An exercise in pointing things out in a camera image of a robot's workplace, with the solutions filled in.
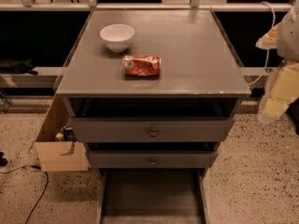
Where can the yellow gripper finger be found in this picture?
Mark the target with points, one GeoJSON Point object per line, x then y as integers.
{"type": "Point", "coordinates": [269, 40]}
{"type": "Point", "coordinates": [281, 90]}

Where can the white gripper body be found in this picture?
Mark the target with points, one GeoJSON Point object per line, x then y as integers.
{"type": "Point", "coordinates": [289, 39]}

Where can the orange crushed coke can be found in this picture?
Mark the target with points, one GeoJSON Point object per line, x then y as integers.
{"type": "Point", "coordinates": [141, 66]}

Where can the grey drawer cabinet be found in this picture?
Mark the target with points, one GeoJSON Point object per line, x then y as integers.
{"type": "Point", "coordinates": [199, 79]}

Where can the grey top drawer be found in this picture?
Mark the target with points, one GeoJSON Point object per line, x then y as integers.
{"type": "Point", "coordinates": [100, 130]}

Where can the grey open bottom drawer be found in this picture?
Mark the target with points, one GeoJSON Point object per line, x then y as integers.
{"type": "Point", "coordinates": [152, 196]}

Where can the grey middle drawer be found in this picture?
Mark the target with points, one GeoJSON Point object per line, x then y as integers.
{"type": "Point", "coordinates": [152, 159]}

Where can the white ceramic bowl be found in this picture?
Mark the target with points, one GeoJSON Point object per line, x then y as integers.
{"type": "Point", "coordinates": [118, 37]}

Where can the items inside wooden box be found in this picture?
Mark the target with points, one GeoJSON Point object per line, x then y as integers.
{"type": "Point", "coordinates": [65, 134]}

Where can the wooden box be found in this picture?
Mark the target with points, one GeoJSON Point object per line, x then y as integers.
{"type": "Point", "coordinates": [54, 153]}

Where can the black object on shelf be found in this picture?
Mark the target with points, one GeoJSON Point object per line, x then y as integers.
{"type": "Point", "coordinates": [8, 66]}

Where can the metal shelf rail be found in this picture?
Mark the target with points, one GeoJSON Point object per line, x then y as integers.
{"type": "Point", "coordinates": [234, 7]}

